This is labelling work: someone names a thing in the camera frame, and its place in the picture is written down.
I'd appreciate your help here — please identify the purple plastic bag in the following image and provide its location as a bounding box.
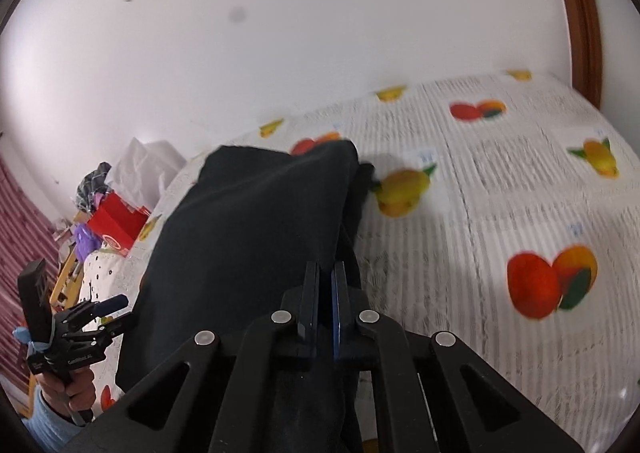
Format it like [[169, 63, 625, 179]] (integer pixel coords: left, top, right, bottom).
[[72, 224, 104, 260]]

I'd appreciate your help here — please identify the red paper bag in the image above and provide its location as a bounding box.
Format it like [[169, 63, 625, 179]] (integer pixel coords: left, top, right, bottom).
[[87, 192, 152, 255]]

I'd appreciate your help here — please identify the person's left forearm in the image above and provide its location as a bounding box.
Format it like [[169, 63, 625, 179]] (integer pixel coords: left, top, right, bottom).
[[22, 385, 86, 453]]

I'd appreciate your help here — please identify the fruit printed bedsheet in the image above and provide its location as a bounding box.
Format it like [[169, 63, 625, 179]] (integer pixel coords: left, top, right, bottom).
[[99, 69, 640, 453]]

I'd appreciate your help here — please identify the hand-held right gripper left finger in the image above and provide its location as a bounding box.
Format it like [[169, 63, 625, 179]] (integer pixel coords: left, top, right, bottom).
[[65, 260, 321, 453]]

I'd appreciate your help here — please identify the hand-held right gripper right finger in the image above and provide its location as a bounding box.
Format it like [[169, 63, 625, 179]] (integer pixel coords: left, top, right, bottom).
[[332, 260, 583, 453]]

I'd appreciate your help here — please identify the maroon striped curtain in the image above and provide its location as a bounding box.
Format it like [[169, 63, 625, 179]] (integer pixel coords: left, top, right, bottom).
[[0, 153, 64, 396]]

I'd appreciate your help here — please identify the brown wooden door frame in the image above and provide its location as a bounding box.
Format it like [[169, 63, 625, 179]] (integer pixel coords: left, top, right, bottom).
[[542, 0, 604, 108]]

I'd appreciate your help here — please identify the white plastic bag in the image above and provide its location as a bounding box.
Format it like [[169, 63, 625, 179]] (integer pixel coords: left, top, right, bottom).
[[107, 137, 190, 204]]

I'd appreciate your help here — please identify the white polka-dot cloth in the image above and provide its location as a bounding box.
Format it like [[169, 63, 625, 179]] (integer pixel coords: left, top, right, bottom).
[[80, 248, 151, 334]]

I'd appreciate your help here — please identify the black sweatshirt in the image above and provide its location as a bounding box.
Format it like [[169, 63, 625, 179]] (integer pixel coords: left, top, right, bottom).
[[115, 139, 377, 453]]

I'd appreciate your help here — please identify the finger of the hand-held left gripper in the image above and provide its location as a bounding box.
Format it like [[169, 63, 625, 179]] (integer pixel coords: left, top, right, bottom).
[[65, 295, 130, 329], [75, 313, 137, 350]]

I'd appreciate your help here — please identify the plaid cloth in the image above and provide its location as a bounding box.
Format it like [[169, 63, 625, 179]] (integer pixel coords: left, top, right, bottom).
[[76, 162, 114, 214]]

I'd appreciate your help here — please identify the wooden side table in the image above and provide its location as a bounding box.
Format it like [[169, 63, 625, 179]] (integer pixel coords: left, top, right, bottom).
[[49, 243, 85, 310]]

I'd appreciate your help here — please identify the person's left hand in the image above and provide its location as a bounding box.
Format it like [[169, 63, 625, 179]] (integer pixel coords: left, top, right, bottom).
[[37, 366, 97, 426]]

